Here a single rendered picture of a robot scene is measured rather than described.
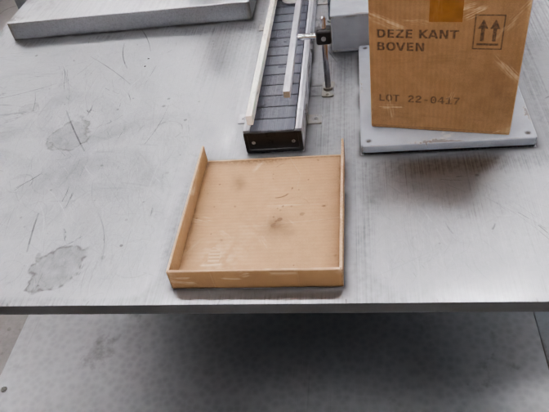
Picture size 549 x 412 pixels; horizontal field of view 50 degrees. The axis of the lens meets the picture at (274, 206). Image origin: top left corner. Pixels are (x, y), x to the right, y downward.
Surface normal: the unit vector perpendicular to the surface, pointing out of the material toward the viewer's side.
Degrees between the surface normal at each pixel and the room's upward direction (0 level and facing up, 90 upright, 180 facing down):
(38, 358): 1
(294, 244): 0
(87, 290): 0
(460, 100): 90
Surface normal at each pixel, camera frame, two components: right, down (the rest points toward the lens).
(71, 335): -0.12, -0.72
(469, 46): -0.29, 0.69
